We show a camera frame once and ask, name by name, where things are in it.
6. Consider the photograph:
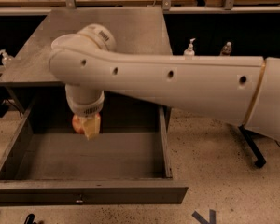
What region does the grey open drawer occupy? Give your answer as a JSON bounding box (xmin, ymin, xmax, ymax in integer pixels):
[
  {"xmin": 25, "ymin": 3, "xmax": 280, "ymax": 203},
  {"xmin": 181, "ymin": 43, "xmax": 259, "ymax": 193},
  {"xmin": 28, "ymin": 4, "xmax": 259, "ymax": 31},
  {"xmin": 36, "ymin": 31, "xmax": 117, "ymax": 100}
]
[{"xmin": 0, "ymin": 91, "xmax": 188, "ymax": 206}]

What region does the grey cabinet counter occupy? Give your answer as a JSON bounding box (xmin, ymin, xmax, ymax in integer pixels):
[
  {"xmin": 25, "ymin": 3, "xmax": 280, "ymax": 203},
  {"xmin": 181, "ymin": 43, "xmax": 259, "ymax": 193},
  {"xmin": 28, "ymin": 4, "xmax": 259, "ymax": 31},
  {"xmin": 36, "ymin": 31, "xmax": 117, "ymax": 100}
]
[{"xmin": 0, "ymin": 7, "xmax": 174, "ymax": 133}]

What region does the black stand leg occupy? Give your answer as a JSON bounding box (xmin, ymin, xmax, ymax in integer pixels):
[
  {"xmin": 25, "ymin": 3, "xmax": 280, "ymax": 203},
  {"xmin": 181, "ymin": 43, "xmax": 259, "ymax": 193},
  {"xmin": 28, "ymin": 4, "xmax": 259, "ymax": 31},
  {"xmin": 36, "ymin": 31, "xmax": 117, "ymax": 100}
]
[{"xmin": 238, "ymin": 126, "xmax": 266, "ymax": 168}]

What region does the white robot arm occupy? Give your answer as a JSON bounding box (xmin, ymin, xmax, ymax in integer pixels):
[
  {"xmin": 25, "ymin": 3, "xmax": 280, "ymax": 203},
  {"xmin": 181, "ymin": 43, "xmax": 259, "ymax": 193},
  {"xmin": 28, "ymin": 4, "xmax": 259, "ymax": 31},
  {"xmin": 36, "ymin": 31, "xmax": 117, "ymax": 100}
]
[{"xmin": 49, "ymin": 24, "xmax": 280, "ymax": 142}]

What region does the clear pump sanitizer bottle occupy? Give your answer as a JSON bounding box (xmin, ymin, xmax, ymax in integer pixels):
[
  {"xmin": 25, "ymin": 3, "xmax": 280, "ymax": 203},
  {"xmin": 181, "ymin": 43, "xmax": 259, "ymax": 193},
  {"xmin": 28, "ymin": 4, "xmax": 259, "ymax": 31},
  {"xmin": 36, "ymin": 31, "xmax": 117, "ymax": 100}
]
[{"xmin": 0, "ymin": 49, "xmax": 14, "ymax": 67}]

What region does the clear water bottle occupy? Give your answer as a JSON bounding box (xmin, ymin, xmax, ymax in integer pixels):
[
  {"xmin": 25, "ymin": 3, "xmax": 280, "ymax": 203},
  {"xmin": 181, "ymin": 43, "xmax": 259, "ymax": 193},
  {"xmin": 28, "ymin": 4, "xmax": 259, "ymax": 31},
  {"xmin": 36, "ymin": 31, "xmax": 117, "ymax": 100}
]
[{"xmin": 220, "ymin": 42, "xmax": 232, "ymax": 56}]

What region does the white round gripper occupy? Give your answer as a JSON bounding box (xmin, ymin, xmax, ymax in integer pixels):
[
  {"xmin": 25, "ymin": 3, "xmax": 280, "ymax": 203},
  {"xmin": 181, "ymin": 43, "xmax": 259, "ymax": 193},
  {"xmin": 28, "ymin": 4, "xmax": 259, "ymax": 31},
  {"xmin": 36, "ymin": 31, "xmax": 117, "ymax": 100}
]
[{"xmin": 65, "ymin": 84, "xmax": 105, "ymax": 140}]

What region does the white ceramic bowl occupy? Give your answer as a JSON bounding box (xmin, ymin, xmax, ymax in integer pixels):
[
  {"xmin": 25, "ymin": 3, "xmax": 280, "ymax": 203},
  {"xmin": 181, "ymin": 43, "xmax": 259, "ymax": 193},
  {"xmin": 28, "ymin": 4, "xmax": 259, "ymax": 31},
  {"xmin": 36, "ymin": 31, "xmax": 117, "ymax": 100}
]
[{"xmin": 51, "ymin": 34, "xmax": 82, "ymax": 49}]

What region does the white pump lotion bottle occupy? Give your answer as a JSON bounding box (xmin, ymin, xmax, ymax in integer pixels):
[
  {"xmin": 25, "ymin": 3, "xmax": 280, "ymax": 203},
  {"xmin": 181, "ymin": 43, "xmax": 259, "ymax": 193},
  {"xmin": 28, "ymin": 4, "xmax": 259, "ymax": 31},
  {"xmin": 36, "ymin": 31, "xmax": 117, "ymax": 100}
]
[{"xmin": 184, "ymin": 38, "xmax": 195, "ymax": 56}]

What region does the red apple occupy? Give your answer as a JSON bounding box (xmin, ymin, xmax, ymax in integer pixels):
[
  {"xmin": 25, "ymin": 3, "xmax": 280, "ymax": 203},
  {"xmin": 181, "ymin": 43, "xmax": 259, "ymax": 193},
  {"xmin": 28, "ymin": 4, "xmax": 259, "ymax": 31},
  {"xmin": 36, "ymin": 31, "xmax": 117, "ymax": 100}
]
[{"xmin": 72, "ymin": 115, "xmax": 85, "ymax": 134}]

